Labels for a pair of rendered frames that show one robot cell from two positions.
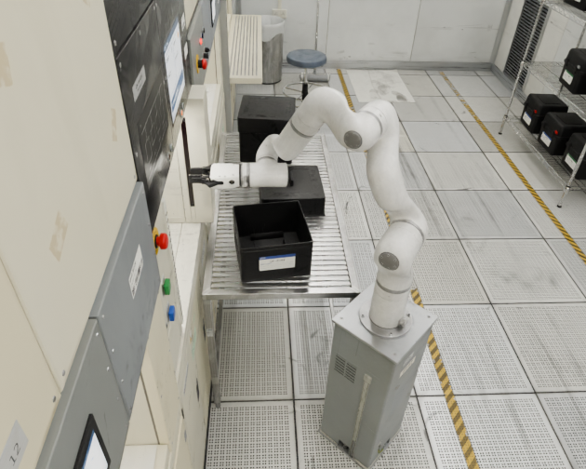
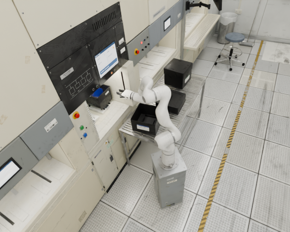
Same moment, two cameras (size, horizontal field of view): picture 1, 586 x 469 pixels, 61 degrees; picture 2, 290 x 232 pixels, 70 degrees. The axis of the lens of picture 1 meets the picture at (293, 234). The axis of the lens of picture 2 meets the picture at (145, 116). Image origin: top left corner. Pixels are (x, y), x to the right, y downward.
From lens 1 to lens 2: 98 cm
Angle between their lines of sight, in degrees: 29
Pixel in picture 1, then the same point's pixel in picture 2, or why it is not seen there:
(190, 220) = (126, 103)
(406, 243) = (162, 139)
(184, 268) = (113, 119)
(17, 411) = not seen: outside the picture
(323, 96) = (144, 80)
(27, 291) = not seen: outside the picture
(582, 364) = (285, 218)
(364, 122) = (147, 94)
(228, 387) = (135, 160)
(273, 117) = (176, 70)
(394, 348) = (162, 173)
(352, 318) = (157, 156)
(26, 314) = not seen: outside the picture
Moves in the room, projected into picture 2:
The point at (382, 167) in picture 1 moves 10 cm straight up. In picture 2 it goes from (158, 111) to (157, 101)
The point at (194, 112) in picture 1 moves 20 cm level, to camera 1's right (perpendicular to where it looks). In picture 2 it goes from (124, 70) to (141, 75)
